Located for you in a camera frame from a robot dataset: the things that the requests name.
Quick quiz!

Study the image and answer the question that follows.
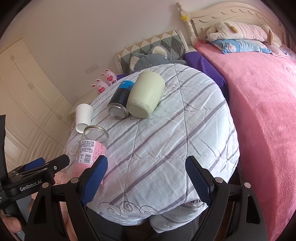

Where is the white wall socket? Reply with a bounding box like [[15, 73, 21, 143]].
[[85, 62, 100, 74]]

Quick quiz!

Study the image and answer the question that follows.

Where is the yellow star sticker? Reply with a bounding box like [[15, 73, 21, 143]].
[[180, 15, 189, 22]]

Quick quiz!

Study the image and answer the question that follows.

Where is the purple bed sheet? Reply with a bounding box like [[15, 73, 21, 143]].
[[117, 52, 229, 102]]

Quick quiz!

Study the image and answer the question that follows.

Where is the person's hand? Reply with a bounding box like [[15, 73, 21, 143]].
[[1, 210, 22, 234]]

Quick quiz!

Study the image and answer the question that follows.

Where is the pink bunny plush rear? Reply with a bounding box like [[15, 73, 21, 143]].
[[101, 69, 117, 86]]

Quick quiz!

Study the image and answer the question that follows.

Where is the blue cartoon pillow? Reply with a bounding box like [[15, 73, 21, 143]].
[[211, 39, 271, 54]]

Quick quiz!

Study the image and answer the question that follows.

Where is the striped white quilt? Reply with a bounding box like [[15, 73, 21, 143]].
[[87, 64, 240, 233]]

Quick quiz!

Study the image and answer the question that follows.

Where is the pink labelled glass jar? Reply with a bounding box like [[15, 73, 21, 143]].
[[65, 126, 109, 181]]

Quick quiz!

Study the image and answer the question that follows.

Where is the pink bunny plush front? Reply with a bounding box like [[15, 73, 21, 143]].
[[91, 79, 109, 95]]

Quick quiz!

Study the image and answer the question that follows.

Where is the white pink pig plush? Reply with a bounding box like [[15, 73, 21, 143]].
[[206, 21, 282, 48]]

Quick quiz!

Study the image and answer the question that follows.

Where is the white paper cup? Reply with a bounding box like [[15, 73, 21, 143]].
[[75, 103, 93, 133]]

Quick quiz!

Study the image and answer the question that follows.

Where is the cream wardrobe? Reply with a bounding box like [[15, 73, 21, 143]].
[[1, 39, 74, 171]]

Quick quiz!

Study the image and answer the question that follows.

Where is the grey cat plush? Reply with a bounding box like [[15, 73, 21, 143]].
[[128, 45, 187, 74]]

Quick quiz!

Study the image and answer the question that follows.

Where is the cream wooden headboard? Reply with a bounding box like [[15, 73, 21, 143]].
[[176, 2, 295, 49]]

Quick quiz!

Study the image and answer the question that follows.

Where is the diamond patterned cushion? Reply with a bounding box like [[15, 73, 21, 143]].
[[115, 30, 189, 75]]

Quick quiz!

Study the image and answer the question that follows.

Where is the pink bunny plush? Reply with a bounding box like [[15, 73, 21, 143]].
[[101, 69, 117, 86], [91, 79, 109, 95]]

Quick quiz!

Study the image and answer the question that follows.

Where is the pink fleece blanket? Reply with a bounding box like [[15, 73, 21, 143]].
[[195, 43, 295, 240]]

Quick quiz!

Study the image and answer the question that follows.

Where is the black blue drink can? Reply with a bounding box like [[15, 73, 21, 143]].
[[107, 80, 134, 120]]

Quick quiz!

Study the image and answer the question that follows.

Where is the pale green ceramic cup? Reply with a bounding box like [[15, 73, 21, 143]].
[[126, 71, 165, 118]]

